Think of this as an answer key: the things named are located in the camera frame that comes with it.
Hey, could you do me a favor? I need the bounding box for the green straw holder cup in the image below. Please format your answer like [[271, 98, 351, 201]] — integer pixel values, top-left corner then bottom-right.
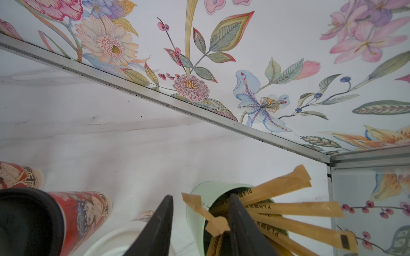
[[183, 179, 283, 256]]

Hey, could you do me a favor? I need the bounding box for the red cup white lid right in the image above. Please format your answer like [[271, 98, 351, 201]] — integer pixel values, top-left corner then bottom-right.
[[85, 220, 176, 256]]

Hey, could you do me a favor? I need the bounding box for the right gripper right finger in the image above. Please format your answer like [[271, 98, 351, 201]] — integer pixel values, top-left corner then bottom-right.
[[228, 194, 277, 256]]

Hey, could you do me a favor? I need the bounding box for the red cup black lid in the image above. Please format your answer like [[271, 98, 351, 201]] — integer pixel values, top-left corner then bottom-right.
[[1, 188, 112, 256], [1, 161, 45, 190]]

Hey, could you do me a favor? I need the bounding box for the red cup black lid right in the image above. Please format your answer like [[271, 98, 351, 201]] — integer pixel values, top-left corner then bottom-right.
[[1, 188, 112, 256]]

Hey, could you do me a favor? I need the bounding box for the red cup black lid left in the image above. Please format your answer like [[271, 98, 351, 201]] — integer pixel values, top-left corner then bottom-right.
[[1, 161, 45, 190]]

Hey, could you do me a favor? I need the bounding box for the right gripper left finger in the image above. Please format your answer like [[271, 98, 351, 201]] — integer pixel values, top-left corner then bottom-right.
[[124, 195, 174, 256]]

